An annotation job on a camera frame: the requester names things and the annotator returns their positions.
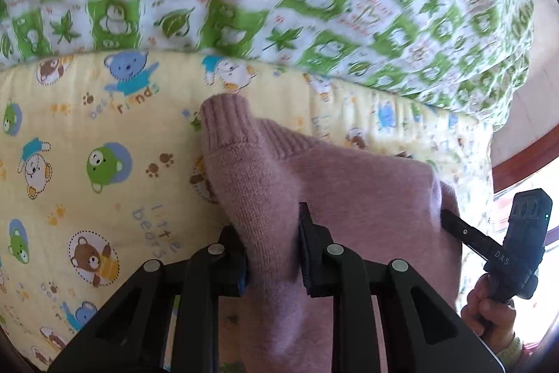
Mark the person's right hand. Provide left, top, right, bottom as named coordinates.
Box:
left=460, top=274, right=518, bottom=343

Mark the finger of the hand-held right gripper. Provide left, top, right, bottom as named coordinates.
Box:
left=440, top=209, right=504, bottom=265

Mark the purple knitted sweater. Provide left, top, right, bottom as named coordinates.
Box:
left=200, top=93, right=464, bottom=373

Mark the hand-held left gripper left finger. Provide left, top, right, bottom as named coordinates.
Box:
left=46, top=224, right=249, bottom=373

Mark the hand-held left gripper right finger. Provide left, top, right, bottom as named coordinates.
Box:
left=297, top=202, right=496, bottom=373

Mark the yellow bear print bed sheet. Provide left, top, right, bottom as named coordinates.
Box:
left=0, top=50, right=496, bottom=373

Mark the person's right forearm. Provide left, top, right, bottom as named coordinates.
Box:
left=493, top=336, right=546, bottom=373

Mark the brown wooden bed frame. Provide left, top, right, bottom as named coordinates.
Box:
left=491, top=146, right=559, bottom=194

